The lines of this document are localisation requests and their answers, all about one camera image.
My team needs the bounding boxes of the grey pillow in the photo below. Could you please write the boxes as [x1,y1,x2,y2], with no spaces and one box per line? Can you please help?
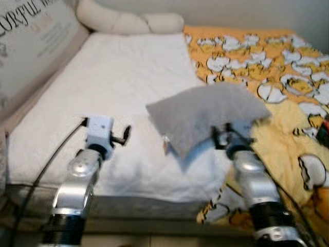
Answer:
[145,82,272,160]

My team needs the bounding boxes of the yellow egg print blanket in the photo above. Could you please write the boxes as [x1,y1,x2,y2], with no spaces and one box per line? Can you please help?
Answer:
[182,26,329,232]

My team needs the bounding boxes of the green and red book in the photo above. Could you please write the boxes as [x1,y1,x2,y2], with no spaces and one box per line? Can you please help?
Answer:
[316,116,329,148]

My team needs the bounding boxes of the white quilted mattress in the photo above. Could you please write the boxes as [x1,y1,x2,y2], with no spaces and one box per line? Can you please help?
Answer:
[5,32,232,219]

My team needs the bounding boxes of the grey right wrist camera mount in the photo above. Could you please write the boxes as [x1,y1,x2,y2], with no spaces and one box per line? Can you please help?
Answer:
[227,122,255,150]

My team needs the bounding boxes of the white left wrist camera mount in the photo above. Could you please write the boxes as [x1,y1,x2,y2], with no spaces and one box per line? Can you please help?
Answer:
[85,116,115,152]

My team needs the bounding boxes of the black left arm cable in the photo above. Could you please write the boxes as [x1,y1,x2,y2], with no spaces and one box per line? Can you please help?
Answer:
[9,118,89,247]

